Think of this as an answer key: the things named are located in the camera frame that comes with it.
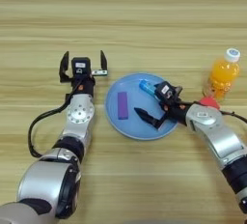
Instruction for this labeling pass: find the red cube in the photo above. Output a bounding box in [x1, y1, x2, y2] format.
[199, 97, 221, 110]

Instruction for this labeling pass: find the left gripper small black box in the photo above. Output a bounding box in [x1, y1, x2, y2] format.
[70, 57, 92, 76]

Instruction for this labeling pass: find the light blue round plate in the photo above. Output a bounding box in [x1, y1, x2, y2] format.
[104, 72, 179, 141]

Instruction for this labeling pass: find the gripper small black box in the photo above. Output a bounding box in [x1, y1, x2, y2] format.
[156, 81, 178, 102]
[70, 57, 92, 76]

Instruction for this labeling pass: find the right gripper small black box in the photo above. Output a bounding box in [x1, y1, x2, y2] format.
[156, 81, 178, 102]

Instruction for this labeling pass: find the blue cylinder block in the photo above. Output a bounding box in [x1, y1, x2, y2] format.
[138, 79, 162, 100]

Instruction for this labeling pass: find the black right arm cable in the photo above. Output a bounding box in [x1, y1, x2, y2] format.
[220, 110, 247, 125]

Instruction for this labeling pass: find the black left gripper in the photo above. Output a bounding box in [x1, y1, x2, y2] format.
[59, 50, 109, 98]

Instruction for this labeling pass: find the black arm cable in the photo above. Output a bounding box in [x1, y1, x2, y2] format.
[27, 94, 76, 158]
[220, 110, 247, 125]

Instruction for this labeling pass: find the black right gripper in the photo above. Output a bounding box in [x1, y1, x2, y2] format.
[133, 81, 194, 131]

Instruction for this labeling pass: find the orange juice bottle white cap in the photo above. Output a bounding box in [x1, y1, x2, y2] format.
[203, 47, 241, 101]

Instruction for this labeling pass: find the purple rectangular block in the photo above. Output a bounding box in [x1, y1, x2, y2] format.
[117, 91, 129, 121]

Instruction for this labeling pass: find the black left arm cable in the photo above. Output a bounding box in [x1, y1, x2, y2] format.
[27, 94, 76, 158]

